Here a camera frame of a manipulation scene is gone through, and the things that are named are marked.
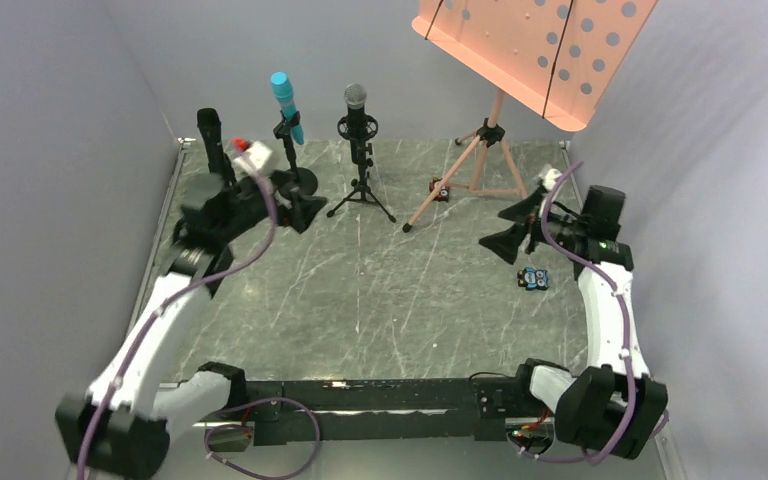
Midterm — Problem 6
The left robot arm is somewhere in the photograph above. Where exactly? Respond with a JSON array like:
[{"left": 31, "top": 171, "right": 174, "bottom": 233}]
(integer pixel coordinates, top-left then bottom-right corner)
[{"left": 55, "top": 171, "right": 328, "bottom": 479}]

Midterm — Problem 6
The black microphone silver grille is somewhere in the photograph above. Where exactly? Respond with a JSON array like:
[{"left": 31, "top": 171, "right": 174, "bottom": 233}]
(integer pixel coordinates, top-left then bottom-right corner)
[{"left": 344, "top": 83, "right": 368, "bottom": 151}]

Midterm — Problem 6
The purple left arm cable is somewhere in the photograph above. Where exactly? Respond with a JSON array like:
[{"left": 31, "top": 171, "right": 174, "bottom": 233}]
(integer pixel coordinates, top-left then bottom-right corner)
[{"left": 75, "top": 168, "right": 281, "bottom": 480}]

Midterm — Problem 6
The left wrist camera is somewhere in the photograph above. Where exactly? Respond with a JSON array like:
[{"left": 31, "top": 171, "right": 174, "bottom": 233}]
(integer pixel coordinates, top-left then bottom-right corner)
[{"left": 231, "top": 137, "right": 277, "bottom": 176}]

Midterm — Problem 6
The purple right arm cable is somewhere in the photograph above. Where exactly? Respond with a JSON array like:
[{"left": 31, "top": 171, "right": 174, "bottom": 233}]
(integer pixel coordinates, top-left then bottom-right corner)
[{"left": 539, "top": 160, "right": 670, "bottom": 466}]

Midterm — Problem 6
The blue microphone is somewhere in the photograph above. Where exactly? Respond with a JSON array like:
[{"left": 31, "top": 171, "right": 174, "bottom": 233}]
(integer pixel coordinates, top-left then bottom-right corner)
[{"left": 270, "top": 71, "right": 305, "bottom": 145}]

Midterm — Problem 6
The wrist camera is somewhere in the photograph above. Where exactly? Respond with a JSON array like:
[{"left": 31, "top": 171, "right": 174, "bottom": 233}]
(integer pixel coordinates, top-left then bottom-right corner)
[
  {"left": 231, "top": 137, "right": 277, "bottom": 176},
  {"left": 537, "top": 164, "right": 563, "bottom": 197}
]

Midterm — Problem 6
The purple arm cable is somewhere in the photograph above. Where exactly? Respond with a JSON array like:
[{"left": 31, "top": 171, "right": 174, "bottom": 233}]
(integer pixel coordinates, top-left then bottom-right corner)
[
  {"left": 539, "top": 160, "right": 670, "bottom": 466},
  {"left": 75, "top": 168, "right": 281, "bottom": 480}
]

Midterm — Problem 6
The black tripod shock mount stand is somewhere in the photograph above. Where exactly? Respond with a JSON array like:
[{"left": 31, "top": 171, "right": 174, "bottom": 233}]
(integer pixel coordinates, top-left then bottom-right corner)
[{"left": 326, "top": 114, "right": 396, "bottom": 223}]

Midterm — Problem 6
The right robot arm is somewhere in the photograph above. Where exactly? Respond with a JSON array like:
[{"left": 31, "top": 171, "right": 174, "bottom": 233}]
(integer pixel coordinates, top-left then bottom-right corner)
[{"left": 479, "top": 186, "right": 668, "bottom": 461}]

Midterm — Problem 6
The black microphone orange end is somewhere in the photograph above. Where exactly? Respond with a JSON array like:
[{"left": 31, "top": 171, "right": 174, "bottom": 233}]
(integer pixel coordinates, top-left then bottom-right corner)
[{"left": 197, "top": 108, "right": 236, "bottom": 187}]

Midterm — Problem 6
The red owl toy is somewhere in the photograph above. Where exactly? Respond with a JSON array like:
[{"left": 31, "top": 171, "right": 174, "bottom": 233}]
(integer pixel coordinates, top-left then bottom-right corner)
[{"left": 428, "top": 177, "right": 450, "bottom": 202}]

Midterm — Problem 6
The black clip desk mic stand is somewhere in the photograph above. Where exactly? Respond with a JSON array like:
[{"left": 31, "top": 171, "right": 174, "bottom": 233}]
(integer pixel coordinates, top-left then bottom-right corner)
[{"left": 273, "top": 112, "right": 319, "bottom": 195}]

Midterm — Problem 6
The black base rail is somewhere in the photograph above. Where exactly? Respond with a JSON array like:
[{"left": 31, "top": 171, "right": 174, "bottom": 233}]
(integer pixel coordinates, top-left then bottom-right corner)
[{"left": 180, "top": 377, "right": 558, "bottom": 446}]

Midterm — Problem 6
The pink music stand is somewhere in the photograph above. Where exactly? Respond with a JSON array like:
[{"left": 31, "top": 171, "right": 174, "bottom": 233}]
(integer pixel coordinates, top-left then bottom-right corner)
[{"left": 403, "top": 0, "right": 657, "bottom": 231}]

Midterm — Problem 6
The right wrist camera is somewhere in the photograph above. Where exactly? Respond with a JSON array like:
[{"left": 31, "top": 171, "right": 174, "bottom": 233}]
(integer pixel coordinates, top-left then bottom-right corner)
[{"left": 537, "top": 164, "right": 563, "bottom": 197}]

